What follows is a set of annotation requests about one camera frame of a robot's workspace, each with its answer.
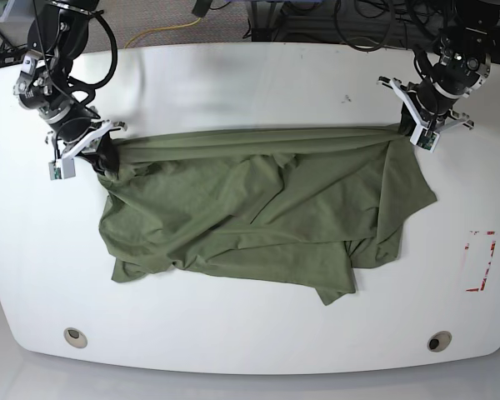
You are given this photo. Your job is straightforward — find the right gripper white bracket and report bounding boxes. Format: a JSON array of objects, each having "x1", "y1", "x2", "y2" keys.
[{"x1": 46, "y1": 118, "x2": 128, "y2": 181}]

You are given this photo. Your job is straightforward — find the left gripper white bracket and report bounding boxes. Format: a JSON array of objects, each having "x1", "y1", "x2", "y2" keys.
[{"x1": 377, "y1": 76, "x2": 475, "y2": 153}]

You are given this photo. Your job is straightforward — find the olive green T-shirt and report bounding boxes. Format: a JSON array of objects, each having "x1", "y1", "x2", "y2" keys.
[{"x1": 98, "y1": 126, "x2": 437, "y2": 305}]

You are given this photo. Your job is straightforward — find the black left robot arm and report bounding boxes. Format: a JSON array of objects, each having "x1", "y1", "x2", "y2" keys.
[{"x1": 377, "y1": 1, "x2": 500, "y2": 153}]

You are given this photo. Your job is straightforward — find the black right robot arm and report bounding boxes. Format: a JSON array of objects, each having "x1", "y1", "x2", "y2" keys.
[{"x1": 13, "y1": 1, "x2": 127, "y2": 180}]

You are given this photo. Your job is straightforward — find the red tape rectangle marking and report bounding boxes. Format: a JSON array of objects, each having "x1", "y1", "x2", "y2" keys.
[{"x1": 460, "y1": 231, "x2": 497, "y2": 293}]

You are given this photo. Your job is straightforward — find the left table grommet hole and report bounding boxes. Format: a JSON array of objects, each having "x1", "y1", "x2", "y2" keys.
[{"x1": 63, "y1": 327, "x2": 88, "y2": 349}]

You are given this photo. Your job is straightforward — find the table grommet hole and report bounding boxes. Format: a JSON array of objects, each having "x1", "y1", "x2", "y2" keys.
[
  {"x1": 63, "y1": 327, "x2": 88, "y2": 349},
  {"x1": 427, "y1": 331, "x2": 453, "y2": 353}
]

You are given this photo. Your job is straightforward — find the right table grommet hole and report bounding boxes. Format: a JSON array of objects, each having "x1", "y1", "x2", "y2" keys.
[{"x1": 427, "y1": 331, "x2": 453, "y2": 353}]

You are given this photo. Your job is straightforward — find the yellow cable on floor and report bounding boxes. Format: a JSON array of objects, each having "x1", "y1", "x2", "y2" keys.
[{"x1": 127, "y1": 16, "x2": 203, "y2": 49}]

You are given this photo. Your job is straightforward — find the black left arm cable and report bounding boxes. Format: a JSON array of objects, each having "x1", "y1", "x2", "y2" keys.
[{"x1": 332, "y1": 0, "x2": 443, "y2": 53}]

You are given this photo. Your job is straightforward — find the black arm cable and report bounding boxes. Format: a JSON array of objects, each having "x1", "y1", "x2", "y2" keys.
[
  {"x1": 332, "y1": 0, "x2": 443, "y2": 53},
  {"x1": 41, "y1": 3, "x2": 120, "y2": 109}
]

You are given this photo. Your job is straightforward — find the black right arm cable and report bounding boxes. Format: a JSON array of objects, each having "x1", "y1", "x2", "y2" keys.
[{"x1": 41, "y1": 3, "x2": 120, "y2": 109}]

